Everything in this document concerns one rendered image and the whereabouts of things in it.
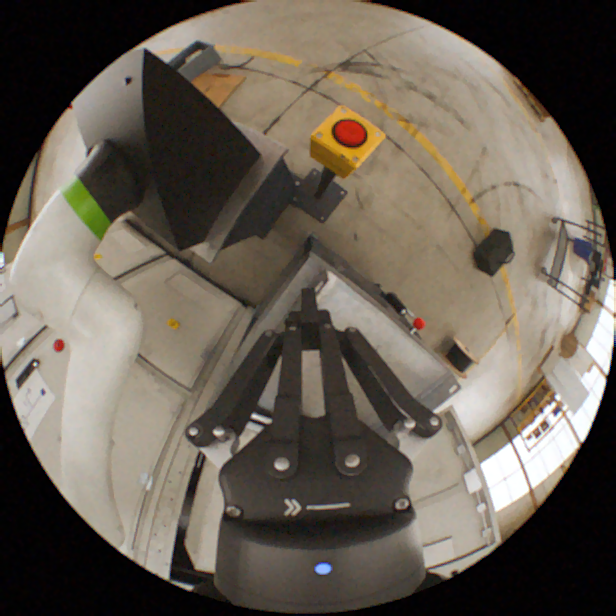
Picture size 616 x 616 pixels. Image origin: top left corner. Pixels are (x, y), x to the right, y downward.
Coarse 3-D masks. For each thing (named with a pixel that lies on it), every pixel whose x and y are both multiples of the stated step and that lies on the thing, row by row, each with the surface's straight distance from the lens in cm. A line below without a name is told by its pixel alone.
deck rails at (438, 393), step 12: (324, 276) 29; (336, 276) 33; (324, 288) 26; (300, 300) 34; (288, 312) 36; (444, 384) 70; (456, 384) 68; (420, 396) 70; (432, 396) 71; (444, 396) 69; (432, 408) 70; (384, 432) 78
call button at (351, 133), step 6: (342, 126) 29; (348, 126) 29; (354, 126) 29; (360, 126) 30; (336, 132) 29; (342, 132) 29; (348, 132) 29; (354, 132) 29; (360, 132) 29; (342, 138) 28; (348, 138) 28; (354, 138) 29; (360, 138) 29; (354, 144) 28
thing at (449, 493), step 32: (448, 416) 98; (448, 448) 94; (416, 480) 93; (448, 480) 93; (480, 480) 92; (416, 512) 94; (448, 512) 94; (480, 512) 96; (448, 544) 95; (480, 544) 101
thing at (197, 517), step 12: (204, 468) 73; (216, 468) 55; (204, 480) 66; (204, 492) 61; (204, 504) 57; (192, 516) 72; (204, 516) 55; (192, 528) 69; (192, 540) 66; (192, 552) 64
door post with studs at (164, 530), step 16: (240, 320) 120; (224, 352) 98; (208, 384) 86; (192, 416) 78; (192, 448) 75; (176, 464) 74; (192, 464) 75; (176, 480) 74; (176, 496) 74; (160, 512) 75; (176, 512) 75; (160, 528) 76; (176, 528) 76; (160, 544) 78; (160, 560) 81
